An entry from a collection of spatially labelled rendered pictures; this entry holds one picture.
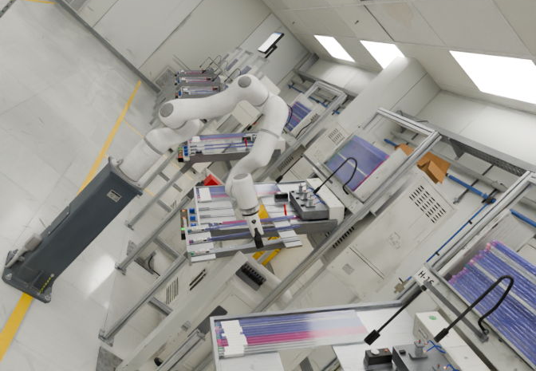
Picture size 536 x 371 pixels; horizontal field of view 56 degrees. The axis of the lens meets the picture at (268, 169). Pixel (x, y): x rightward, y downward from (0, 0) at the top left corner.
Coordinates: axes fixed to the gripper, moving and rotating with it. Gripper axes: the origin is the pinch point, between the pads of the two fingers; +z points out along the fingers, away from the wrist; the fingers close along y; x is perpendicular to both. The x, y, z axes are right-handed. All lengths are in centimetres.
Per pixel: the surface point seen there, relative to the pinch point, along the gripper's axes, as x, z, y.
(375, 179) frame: -67, 3, 32
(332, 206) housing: -44, 13, 37
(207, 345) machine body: 38, 67, 33
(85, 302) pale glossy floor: 92, 30, 50
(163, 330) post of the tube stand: 52, 33, 8
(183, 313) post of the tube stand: 41.2, 27.1, 7.9
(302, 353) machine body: -9, 92, 31
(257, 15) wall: -183, -31, 914
